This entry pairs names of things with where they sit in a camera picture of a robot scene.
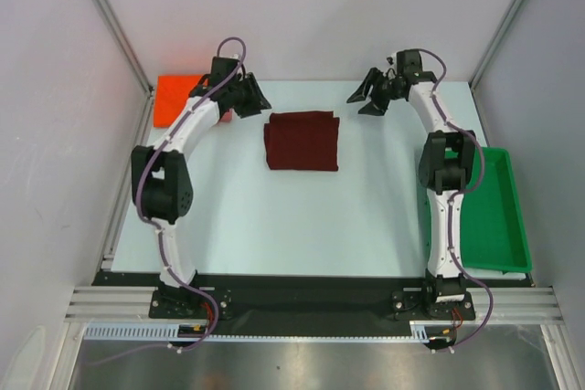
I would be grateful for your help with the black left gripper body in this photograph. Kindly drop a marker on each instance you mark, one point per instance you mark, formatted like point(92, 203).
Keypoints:
point(247, 97)

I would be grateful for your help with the folded orange t shirt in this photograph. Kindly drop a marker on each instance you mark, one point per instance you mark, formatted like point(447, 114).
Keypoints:
point(170, 95)

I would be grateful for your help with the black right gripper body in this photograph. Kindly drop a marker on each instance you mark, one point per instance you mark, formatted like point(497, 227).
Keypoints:
point(381, 89)

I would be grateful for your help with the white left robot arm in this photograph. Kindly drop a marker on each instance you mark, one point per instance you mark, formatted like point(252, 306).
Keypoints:
point(162, 190)

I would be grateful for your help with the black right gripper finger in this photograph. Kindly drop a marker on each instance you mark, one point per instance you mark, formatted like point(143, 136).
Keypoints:
point(363, 90)
point(376, 106)

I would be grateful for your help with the folded pink t shirt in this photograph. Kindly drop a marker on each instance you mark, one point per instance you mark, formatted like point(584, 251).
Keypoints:
point(227, 117)

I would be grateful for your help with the right rear aluminium post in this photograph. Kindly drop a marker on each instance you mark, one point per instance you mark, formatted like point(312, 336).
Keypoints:
point(505, 25)

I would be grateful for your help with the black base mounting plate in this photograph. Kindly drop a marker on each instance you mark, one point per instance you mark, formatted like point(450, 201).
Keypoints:
point(281, 326)

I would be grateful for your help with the white slotted cable duct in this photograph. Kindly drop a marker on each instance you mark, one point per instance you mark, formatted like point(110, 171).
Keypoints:
point(185, 333)

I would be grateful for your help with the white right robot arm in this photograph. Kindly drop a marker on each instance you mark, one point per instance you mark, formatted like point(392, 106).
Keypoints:
point(446, 163)

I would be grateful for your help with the aluminium front frame rail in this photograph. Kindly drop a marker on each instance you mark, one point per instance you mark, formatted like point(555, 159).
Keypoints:
point(501, 306)

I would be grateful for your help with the aluminium post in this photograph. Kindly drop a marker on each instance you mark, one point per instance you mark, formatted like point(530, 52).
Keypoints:
point(505, 25)
point(114, 26)

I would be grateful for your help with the left rear aluminium post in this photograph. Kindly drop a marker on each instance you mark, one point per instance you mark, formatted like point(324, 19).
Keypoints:
point(114, 26)

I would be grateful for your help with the dark red t shirt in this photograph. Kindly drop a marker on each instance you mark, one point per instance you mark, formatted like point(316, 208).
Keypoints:
point(302, 141)

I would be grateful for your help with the green plastic tray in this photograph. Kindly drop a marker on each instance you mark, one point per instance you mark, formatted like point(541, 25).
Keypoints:
point(493, 235)

